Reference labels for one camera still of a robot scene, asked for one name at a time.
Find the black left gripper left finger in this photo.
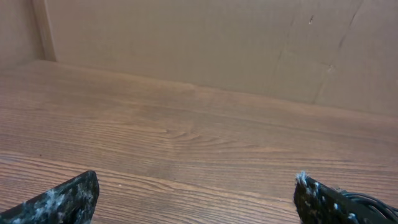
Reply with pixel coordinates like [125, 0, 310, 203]
[1, 170, 100, 224]

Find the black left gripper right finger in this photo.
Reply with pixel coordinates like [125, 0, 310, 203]
[293, 171, 395, 224]

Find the black gripper wiring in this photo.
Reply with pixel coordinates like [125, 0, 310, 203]
[340, 190, 398, 222]

